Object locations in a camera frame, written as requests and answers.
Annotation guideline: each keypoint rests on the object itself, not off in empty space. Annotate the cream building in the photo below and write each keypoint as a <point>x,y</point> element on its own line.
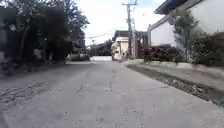
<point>119,46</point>

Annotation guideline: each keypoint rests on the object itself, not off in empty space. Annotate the distant trees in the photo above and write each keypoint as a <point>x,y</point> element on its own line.
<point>100,48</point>

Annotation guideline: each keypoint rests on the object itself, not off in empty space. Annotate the grey concrete road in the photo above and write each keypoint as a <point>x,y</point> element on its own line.
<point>100,96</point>

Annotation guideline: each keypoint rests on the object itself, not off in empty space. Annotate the dark vehicle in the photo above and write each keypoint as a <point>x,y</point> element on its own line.
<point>78,57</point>

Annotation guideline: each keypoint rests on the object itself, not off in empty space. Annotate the dark gate structure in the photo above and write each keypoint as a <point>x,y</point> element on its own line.
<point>141,43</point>

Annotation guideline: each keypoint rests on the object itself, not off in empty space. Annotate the grey utility pole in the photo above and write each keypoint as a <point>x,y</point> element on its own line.
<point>129,30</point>

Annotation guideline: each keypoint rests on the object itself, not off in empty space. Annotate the dark hedge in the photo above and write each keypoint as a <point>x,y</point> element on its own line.
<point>161,53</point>

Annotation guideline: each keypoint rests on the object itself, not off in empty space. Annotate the dirt gutter strip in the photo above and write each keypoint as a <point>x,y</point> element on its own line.
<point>180,83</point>

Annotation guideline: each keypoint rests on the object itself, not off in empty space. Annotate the group of dark trees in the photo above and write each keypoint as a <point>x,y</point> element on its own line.
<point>43,30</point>

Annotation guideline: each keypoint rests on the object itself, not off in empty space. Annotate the pale concrete pavement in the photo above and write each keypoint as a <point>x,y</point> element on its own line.
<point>193,74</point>

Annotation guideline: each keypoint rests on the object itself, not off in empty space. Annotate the dirt verge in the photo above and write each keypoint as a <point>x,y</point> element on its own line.
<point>26,68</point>

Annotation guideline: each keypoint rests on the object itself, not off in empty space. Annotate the large green bush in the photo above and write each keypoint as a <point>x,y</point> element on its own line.
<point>206,48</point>

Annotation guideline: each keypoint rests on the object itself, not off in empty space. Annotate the white building with dark roof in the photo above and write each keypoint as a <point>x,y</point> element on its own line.
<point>206,13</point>

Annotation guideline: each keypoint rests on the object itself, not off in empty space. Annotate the low white wall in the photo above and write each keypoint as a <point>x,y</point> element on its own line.
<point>101,58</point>

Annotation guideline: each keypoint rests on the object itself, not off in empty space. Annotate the white boundary wall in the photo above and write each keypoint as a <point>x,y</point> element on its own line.
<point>163,35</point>

